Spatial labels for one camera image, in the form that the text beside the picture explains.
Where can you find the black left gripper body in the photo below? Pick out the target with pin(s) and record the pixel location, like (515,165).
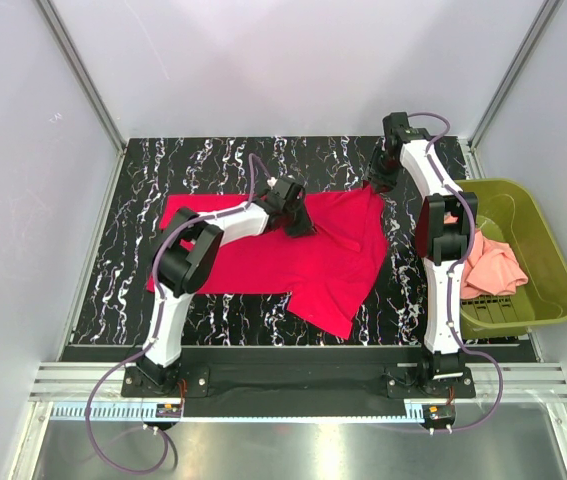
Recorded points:
(296,222)

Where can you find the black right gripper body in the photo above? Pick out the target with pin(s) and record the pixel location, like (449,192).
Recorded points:
(382,171)

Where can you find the red t shirt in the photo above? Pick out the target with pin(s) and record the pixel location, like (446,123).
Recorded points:
(328,274)

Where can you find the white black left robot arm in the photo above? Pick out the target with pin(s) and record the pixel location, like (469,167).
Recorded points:
(186,253)

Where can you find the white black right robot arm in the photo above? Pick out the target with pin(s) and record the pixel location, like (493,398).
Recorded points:
(444,238)

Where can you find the olive green plastic bin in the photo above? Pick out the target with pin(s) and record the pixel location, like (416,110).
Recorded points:
(508,213)

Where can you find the pink t shirt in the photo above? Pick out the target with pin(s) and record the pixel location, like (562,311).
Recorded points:
(491,269)

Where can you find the left small connector board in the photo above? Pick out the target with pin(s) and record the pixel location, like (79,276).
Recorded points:
(169,410)

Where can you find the small connector board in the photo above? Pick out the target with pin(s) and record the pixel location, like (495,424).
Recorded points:
(169,410)
(440,413)

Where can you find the right small connector board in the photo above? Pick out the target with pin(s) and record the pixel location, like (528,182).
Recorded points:
(440,413)

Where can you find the right aluminium corner post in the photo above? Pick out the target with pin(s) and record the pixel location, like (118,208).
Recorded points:
(523,54)

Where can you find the aluminium corner post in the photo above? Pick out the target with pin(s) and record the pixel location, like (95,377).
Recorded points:
(523,54)
(71,54)

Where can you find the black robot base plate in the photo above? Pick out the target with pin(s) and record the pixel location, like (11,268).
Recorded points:
(285,383)

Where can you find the left aluminium corner post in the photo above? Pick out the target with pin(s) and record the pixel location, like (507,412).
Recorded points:
(71,54)

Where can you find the aluminium frame rail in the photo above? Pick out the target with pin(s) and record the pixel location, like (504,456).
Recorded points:
(78,392)

